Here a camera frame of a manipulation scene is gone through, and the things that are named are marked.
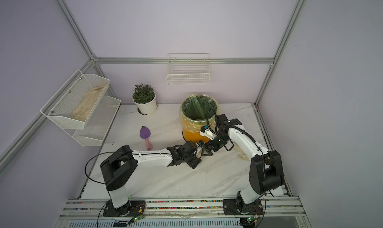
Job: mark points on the aluminium front rail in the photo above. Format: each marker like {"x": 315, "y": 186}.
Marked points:
{"x": 282, "y": 212}

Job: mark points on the purple pink garden trowel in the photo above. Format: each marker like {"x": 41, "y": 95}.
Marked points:
{"x": 145, "y": 134}

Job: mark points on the potted green plant white pot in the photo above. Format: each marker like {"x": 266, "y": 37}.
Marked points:
{"x": 144, "y": 97}

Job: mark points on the orange trash bin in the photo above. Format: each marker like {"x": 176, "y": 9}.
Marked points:
{"x": 194, "y": 137}

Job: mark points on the white wire wall basket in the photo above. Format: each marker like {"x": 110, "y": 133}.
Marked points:
{"x": 188, "y": 68}

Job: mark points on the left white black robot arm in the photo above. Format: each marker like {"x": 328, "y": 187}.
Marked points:
{"x": 120, "y": 165}

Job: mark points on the white two-tier mesh shelf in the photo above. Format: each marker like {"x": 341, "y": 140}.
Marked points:
{"x": 94, "y": 130}

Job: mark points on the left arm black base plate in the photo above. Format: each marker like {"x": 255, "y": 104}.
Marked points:
{"x": 124, "y": 209}

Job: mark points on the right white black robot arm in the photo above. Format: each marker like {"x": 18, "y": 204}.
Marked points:
{"x": 266, "y": 169}

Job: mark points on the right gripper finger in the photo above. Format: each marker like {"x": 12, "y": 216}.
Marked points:
{"x": 206, "y": 152}
{"x": 208, "y": 145}

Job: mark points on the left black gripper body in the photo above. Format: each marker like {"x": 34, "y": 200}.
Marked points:
{"x": 191, "y": 161}

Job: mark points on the clear green bin liner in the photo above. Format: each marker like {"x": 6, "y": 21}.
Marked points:
{"x": 196, "y": 111}

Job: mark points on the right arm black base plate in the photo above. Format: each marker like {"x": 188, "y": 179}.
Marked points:
{"x": 237, "y": 207}

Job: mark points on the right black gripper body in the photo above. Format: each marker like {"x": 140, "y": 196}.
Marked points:
{"x": 220, "y": 141}

